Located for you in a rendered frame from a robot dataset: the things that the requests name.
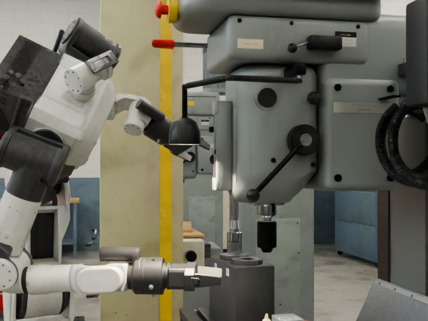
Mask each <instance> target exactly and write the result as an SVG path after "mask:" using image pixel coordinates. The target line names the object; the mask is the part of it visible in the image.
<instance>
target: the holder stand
mask: <svg viewBox="0 0 428 321"><path fill-rule="evenodd" d="M210 267H211V268H221V269H222V277H220V285H217V286H210V317H211V318H212V319H214V320H215V321H262V320H263V319H264V318H265V315H266V314H268V317H269V319H270V320H271V321H272V315H274V314H275V267H274V266H273V265H271V264H268V263H265V262H263V259H262V258H259V257H249V254H248V253H242V255H227V253H221V254H220V256H219V257H210Z"/></svg>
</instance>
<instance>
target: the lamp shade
mask: <svg viewBox="0 0 428 321"><path fill-rule="evenodd" d="M200 144H201V133H200V130H199V127H198V124H197V122H195V121H194V120H192V119H191V118H188V117H181V118H178V119H176V120H175V121H174V122H173V123H172V124H171V128H170V131H169V145H200Z"/></svg>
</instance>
